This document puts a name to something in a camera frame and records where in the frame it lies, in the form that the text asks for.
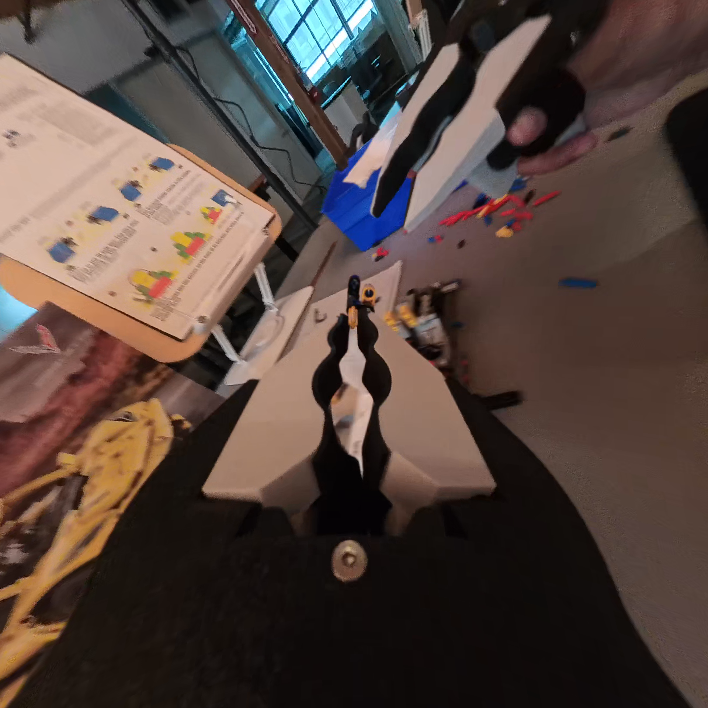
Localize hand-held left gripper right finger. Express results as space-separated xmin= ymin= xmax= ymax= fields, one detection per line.
xmin=358 ymin=314 xmax=497 ymax=521

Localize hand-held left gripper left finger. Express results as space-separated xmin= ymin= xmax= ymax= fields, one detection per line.
xmin=202 ymin=316 xmax=337 ymax=521

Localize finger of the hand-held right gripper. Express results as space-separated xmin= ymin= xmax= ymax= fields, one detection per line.
xmin=403 ymin=15 xmax=555 ymax=234
xmin=369 ymin=43 xmax=472 ymax=219

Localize partly built lego car chassis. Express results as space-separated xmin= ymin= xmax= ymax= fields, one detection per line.
xmin=383 ymin=278 xmax=466 ymax=370

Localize small black yellow lego assembly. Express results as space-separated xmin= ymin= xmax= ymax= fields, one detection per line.
xmin=344 ymin=274 xmax=382 ymax=331

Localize pile of small lego pieces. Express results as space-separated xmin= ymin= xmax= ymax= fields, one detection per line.
xmin=425 ymin=187 xmax=563 ymax=262

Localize lego instruction booklet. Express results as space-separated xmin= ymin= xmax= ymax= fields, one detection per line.
xmin=299 ymin=260 xmax=406 ymax=346

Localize lego set cardboard box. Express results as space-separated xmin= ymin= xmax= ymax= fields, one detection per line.
xmin=0 ymin=301 xmax=225 ymax=708

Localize person's right hand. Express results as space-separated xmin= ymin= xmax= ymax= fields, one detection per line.
xmin=506 ymin=0 xmax=708 ymax=178

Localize white paper bags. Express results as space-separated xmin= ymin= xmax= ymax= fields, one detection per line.
xmin=342 ymin=119 xmax=400 ymax=190

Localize blue plastic bin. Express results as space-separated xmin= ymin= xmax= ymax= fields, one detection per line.
xmin=320 ymin=138 xmax=417 ymax=253

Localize printed instruction sheet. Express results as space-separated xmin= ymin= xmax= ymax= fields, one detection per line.
xmin=0 ymin=52 xmax=277 ymax=342

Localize brown wooden post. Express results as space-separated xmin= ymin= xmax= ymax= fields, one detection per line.
xmin=224 ymin=0 xmax=350 ymax=169

